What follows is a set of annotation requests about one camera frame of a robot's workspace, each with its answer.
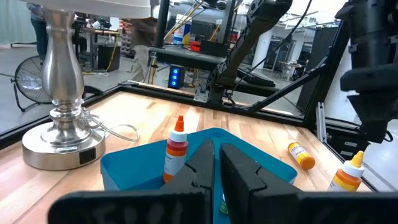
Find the person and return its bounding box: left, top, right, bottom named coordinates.
left=26, top=2, right=50, bottom=62
left=129, top=17, right=159, bottom=82

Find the black stand pole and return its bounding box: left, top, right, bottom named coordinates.
left=155, top=0, right=171, bottom=49

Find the silver mounting bracket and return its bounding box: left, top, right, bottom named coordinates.
left=193, top=88, right=210, bottom=103

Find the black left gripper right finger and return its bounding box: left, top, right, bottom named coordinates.
left=220, top=143, right=302, bottom=224

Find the orange-red food coloring bottle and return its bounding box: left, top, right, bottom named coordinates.
left=163, top=114, right=190, bottom=184

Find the black floor fan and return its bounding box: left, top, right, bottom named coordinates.
left=11, top=55, right=52, bottom=113

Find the blue plastic tray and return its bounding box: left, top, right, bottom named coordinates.
left=99, top=126, right=299, bottom=224

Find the grey side table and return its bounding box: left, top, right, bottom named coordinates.
left=148, top=45, right=228, bottom=72

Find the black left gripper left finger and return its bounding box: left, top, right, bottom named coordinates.
left=160, top=139, right=216, bottom=224

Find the white shade silver table lamp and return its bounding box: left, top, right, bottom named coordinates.
left=20, top=0, right=152, bottom=171

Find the yellow food coloring bottle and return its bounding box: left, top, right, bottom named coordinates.
left=328, top=150, right=365, bottom=192
left=287, top=141, right=317, bottom=171

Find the black computer blue light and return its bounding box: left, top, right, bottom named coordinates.
left=167, top=64, right=187, bottom=90

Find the clear lamp cord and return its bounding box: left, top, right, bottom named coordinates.
left=79, top=107, right=141, bottom=143

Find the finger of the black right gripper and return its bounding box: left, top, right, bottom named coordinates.
left=347, top=94, right=374, bottom=143
left=371, top=93, right=398, bottom=144

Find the green food coloring bottle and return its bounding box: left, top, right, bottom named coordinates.
left=218, top=193, right=229, bottom=215

